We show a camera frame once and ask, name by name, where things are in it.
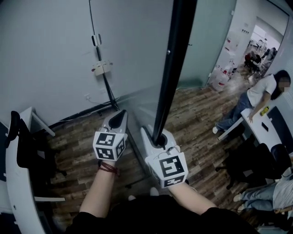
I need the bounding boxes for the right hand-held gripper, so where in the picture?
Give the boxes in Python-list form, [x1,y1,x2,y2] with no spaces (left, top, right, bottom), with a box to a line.
[140,126,189,189]

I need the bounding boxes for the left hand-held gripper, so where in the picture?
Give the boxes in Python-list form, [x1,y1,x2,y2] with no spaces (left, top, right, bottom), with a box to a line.
[92,109,129,162]

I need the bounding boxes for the large grey panel board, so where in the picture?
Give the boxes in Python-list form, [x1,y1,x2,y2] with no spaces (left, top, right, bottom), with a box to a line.
[88,0,198,189]

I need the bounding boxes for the person's left forearm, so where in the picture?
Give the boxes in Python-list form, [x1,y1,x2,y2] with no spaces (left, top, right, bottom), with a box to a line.
[79,160,119,218]

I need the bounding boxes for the person's right forearm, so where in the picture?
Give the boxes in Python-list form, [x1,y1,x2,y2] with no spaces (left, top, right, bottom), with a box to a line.
[169,181,218,215]

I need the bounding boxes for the white accessory box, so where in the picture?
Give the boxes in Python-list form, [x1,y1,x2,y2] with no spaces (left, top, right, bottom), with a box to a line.
[91,59,113,76]

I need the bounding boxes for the person's black shirt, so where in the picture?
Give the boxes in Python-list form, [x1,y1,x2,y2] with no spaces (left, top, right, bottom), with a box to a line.
[65,194,259,234]

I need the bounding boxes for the white and black clamp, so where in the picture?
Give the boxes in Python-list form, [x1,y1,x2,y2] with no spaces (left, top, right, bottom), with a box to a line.
[91,33,102,46]

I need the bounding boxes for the clear water jug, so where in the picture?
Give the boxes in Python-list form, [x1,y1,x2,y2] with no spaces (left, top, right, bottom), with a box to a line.
[225,64,238,76]
[212,73,229,92]

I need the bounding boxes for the black office chair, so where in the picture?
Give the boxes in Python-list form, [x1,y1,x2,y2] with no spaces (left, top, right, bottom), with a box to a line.
[4,111,67,195]
[215,143,293,190]

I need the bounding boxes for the white rectangular desk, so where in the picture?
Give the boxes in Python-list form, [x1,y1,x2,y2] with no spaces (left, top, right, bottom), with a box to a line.
[217,106,293,158]

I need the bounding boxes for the black desk partition panel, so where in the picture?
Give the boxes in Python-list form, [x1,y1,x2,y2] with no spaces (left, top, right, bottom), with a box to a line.
[267,106,293,147]
[0,120,9,182]

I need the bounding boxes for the curved white desk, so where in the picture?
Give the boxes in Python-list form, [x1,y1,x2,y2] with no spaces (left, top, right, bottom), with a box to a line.
[0,106,66,234]

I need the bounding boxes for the red cord bracelet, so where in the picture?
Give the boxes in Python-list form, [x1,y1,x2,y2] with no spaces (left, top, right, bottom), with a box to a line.
[98,160,121,176]

